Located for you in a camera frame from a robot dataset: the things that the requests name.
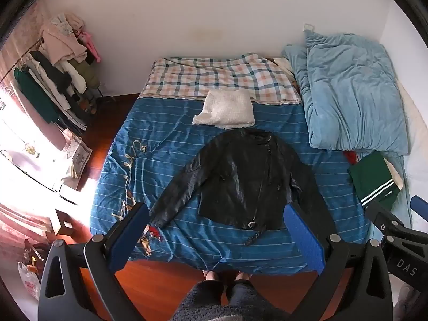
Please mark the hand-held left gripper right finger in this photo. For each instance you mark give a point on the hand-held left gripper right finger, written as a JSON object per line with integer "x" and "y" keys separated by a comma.
{"x": 302, "y": 237}

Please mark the light blue quilt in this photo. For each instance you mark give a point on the light blue quilt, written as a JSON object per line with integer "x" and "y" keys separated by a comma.
{"x": 347, "y": 93}

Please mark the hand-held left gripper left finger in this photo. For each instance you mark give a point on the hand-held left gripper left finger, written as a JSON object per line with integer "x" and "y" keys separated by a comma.
{"x": 130, "y": 237}

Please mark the pile of beige coats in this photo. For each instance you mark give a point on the pile of beige coats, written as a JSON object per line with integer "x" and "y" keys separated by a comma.
{"x": 65, "y": 38}

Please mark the white plastic bag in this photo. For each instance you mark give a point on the white plastic bag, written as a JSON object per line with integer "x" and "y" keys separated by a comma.
{"x": 29, "y": 274}

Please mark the person's left foot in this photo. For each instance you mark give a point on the person's left foot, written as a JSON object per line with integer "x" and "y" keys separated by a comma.
{"x": 210, "y": 275}

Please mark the cream pillow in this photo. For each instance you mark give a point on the cream pillow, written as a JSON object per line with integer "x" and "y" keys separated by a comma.
{"x": 413, "y": 117}

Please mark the white wall hook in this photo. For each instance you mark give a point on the white wall hook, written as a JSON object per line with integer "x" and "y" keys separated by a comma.
{"x": 307, "y": 26}

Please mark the beige patterned tote bag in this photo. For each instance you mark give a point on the beige patterned tote bag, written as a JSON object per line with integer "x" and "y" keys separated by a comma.
{"x": 77, "y": 156}

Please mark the pink curtain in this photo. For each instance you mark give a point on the pink curtain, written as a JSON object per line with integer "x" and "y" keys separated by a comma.
{"x": 20, "y": 36}

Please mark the cardboard box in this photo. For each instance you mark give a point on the cardboard box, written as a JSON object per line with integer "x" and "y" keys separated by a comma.
{"x": 65, "y": 224}

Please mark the person's foot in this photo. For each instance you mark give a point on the person's foot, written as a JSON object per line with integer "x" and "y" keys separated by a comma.
{"x": 242, "y": 276}
{"x": 210, "y": 275}

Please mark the green garment with white stripes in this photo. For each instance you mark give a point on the green garment with white stripes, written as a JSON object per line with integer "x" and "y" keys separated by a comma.
{"x": 373, "y": 179}

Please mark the plaid blanket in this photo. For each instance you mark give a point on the plaid blanket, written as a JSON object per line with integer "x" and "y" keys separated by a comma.
{"x": 217, "y": 77}

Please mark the rack of hanging clothes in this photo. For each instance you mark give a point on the rack of hanging clothes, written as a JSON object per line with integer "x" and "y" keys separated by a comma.
{"x": 50, "y": 87}

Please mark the person's grey fleece pants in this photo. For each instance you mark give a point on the person's grey fleece pants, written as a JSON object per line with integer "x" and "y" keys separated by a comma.
{"x": 227, "y": 302}

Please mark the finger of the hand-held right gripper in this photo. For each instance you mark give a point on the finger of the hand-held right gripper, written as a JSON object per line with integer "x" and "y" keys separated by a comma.
{"x": 381, "y": 214}
{"x": 420, "y": 204}

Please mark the white cabinet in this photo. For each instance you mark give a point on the white cabinet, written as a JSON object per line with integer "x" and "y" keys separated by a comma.
{"x": 30, "y": 170}

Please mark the bed with blue striped sheet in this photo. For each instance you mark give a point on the bed with blue striped sheet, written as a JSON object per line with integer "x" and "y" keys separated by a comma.
{"x": 160, "y": 147}

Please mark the red cloth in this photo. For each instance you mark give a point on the red cloth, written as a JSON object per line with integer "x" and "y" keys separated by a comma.
{"x": 351, "y": 156}

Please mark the pink hangers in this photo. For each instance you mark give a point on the pink hangers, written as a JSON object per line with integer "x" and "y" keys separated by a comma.
{"x": 91, "y": 45}

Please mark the person's right foot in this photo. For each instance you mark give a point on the person's right foot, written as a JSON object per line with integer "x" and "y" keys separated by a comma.
{"x": 242, "y": 276}

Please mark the black leather jacket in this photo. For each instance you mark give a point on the black leather jacket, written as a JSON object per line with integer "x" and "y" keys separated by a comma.
{"x": 240, "y": 177}

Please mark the white fuzzy folded sweater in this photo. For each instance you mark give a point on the white fuzzy folded sweater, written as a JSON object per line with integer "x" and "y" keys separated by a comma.
{"x": 227, "y": 108}

